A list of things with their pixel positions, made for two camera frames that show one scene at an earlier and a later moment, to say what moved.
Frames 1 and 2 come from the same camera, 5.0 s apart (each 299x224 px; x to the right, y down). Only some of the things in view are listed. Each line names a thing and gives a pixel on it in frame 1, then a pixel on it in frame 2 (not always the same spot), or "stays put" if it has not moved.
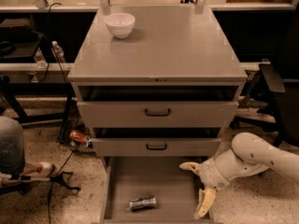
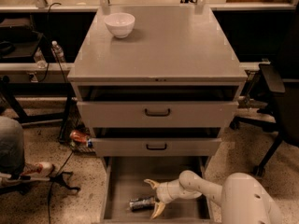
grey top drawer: (158, 114) stays put
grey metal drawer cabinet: (168, 89) stays put
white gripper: (212, 174) → (162, 193)
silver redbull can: (142, 203) stays put
